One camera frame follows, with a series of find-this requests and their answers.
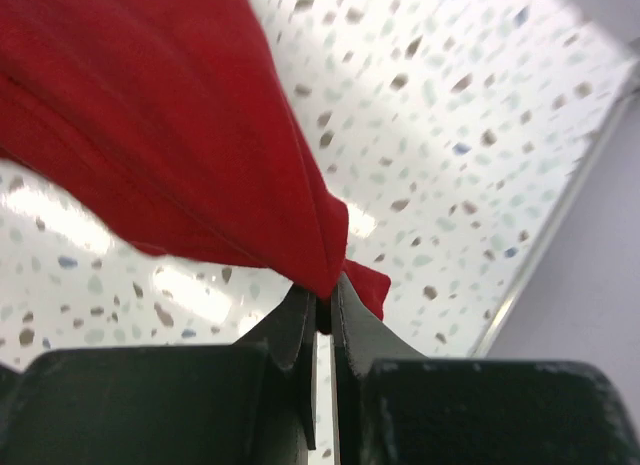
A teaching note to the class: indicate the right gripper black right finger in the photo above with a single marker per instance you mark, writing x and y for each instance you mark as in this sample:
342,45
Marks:
393,405

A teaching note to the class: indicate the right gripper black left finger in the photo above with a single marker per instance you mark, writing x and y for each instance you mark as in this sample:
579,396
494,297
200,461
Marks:
249,402

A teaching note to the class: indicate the dark red t-shirt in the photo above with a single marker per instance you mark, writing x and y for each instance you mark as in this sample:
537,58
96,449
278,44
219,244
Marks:
167,119

